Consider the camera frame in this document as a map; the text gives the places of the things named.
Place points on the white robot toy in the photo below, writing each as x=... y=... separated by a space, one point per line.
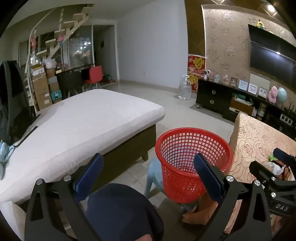
x=207 y=75

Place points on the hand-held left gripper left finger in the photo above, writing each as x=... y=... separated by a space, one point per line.
x=91 y=178

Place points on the white tissue paper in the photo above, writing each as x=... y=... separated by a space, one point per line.
x=274 y=167

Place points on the pink hanging toy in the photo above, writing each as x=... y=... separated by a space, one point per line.
x=33 y=43

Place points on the red chair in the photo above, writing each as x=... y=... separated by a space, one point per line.
x=94 y=74

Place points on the round glass ornament jar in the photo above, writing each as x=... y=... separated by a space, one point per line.
x=225 y=79

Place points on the red plastic mesh basket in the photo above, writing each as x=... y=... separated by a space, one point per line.
x=185 y=180

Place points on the pink plush toy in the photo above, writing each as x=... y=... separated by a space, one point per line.
x=272 y=93

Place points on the black office chair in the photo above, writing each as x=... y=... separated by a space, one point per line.
x=13 y=104

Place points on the white plastic bag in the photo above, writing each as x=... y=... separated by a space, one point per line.
x=49 y=63

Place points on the white board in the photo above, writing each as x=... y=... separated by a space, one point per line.
x=261 y=79

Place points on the person's navy trouser leg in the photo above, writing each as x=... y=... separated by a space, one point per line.
x=120 y=213

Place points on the red wall poster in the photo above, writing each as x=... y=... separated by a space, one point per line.
x=195 y=64

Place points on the small snow globe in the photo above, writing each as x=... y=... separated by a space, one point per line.
x=216 y=78

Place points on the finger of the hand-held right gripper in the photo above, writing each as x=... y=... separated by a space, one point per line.
x=285 y=157
x=261 y=171

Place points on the brown wooden box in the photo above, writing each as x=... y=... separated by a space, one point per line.
x=240 y=107

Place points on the black router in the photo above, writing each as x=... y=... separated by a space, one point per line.
x=291 y=110

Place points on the light blue cloth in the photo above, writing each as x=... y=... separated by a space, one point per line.
x=5 y=150

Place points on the yellow cartoon figure toy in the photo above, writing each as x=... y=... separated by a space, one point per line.
x=261 y=25

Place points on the large clear glass jar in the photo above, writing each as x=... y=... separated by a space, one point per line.
x=185 y=90

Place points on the small pale bottle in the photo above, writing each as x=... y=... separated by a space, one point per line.
x=254 y=112

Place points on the green snack wrapper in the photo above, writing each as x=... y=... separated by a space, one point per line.
x=271 y=158

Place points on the rose-patterned tablecloth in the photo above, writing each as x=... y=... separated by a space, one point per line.
x=252 y=143

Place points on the black wall television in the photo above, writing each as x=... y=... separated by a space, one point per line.
x=270 y=53

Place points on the light blue plastic stool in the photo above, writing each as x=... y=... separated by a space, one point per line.
x=153 y=176

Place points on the green packets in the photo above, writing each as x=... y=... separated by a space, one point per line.
x=241 y=97

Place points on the white wall socket panel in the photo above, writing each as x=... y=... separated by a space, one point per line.
x=285 y=118

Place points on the light blue globe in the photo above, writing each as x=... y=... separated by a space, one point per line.
x=282 y=95

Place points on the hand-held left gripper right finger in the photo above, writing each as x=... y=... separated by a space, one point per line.
x=208 y=178

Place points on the stack of cardboard boxes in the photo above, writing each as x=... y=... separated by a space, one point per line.
x=41 y=90

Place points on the labelled storage jar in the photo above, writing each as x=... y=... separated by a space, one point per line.
x=262 y=109

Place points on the dark picture frame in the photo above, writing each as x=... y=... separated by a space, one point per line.
x=233 y=82

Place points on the black television cabinet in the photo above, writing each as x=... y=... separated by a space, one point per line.
x=212 y=97

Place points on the orange packet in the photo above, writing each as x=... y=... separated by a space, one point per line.
x=289 y=175

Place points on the white wooden staircase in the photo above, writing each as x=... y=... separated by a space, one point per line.
x=76 y=17

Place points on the white cushioned daybed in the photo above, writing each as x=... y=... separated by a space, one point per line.
x=92 y=120

